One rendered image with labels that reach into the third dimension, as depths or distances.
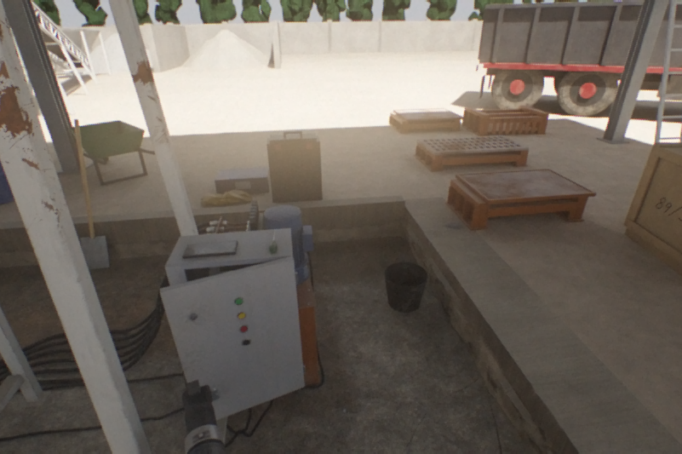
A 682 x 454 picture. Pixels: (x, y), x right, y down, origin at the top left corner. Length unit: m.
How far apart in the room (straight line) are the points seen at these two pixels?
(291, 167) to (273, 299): 2.55
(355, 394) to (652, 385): 1.52
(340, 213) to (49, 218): 3.00
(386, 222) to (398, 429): 2.15
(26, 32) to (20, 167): 4.94
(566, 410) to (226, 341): 1.61
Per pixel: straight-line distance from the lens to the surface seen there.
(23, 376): 2.85
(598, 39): 9.09
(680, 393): 2.54
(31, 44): 5.86
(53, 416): 2.86
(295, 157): 3.69
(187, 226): 1.90
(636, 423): 2.27
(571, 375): 2.33
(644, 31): 7.24
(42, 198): 0.95
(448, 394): 2.48
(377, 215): 3.78
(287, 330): 1.38
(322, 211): 3.66
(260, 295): 1.25
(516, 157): 5.30
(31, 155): 0.94
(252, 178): 4.16
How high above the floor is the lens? 1.89
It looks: 27 degrees down
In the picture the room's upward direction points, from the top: 1 degrees counter-clockwise
